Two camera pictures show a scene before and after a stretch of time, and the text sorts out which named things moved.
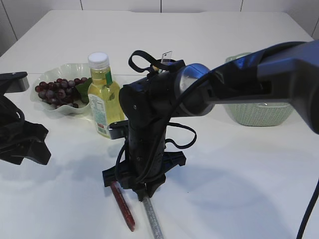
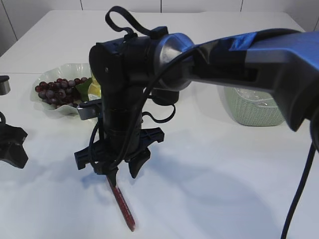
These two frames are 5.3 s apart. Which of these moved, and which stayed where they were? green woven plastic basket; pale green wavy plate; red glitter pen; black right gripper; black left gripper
Moved: black right gripper; black left gripper
Stayed: green woven plastic basket; pale green wavy plate; red glitter pen
